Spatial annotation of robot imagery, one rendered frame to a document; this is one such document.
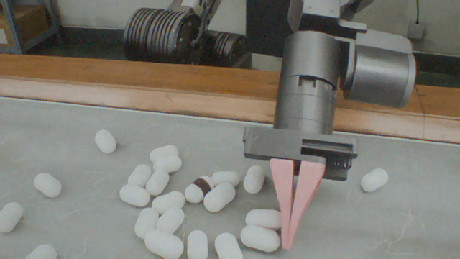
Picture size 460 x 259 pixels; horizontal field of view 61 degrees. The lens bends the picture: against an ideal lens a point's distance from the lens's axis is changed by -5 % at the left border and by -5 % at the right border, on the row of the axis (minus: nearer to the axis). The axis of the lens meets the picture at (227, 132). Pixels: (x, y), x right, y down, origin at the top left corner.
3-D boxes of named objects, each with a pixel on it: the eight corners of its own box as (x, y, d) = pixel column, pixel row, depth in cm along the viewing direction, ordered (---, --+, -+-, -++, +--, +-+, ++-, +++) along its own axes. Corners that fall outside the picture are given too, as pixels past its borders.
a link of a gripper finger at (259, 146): (314, 252, 32) (328, 140, 35) (227, 238, 34) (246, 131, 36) (311, 254, 39) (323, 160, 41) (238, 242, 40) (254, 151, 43)
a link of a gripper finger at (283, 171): (344, 256, 32) (356, 144, 34) (256, 243, 33) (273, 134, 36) (336, 257, 38) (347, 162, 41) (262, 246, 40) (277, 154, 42)
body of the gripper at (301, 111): (359, 159, 34) (364, 80, 36) (240, 144, 36) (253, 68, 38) (349, 175, 40) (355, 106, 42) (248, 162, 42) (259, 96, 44)
